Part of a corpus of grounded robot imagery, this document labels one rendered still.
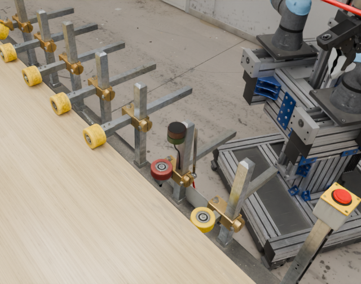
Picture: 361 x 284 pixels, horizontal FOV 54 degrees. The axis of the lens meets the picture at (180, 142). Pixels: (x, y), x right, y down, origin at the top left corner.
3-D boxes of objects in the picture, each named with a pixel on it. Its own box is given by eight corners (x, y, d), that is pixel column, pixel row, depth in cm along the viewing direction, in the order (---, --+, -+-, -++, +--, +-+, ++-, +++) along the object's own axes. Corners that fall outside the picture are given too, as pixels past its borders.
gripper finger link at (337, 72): (351, 83, 104) (364, 54, 98) (334, 85, 103) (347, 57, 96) (344, 77, 106) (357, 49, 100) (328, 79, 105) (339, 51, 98)
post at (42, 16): (58, 91, 200) (42, 7, 167) (61, 94, 198) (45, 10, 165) (52, 93, 198) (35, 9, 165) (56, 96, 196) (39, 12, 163)
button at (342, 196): (337, 189, 85) (339, 185, 84) (352, 200, 83) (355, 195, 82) (328, 198, 83) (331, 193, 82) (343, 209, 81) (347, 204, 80)
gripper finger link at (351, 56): (348, 72, 99) (361, 44, 93) (343, 73, 98) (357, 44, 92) (338, 64, 102) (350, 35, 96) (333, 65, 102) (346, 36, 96)
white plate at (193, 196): (167, 181, 150) (168, 164, 144) (211, 221, 137) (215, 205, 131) (166, 181, 150) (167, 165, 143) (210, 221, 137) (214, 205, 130)
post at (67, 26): (81, 107, 184) (68, 18, 152) (85, 110, 183) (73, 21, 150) (75, 109, 182) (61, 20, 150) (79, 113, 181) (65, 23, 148)
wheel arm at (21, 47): (95, 27, 198) (94, 21, 195) (98, 29, 196) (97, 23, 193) (5, 53, 171) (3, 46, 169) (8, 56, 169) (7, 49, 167)
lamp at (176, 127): (174, 164, 131) (177, 119, 116) (184, 172, 128) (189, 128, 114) (162, 171, 128) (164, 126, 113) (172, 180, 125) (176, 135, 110)
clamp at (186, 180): (170, 163, 142) (171, 154, 138) (193, 183, 135) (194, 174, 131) (159, 169, 139) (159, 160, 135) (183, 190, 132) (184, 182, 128)
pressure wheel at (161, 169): (161, 174, 140) (162, 154, 132) (175, 186, 136) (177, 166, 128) (145, 184, 136) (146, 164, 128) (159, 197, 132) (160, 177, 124)
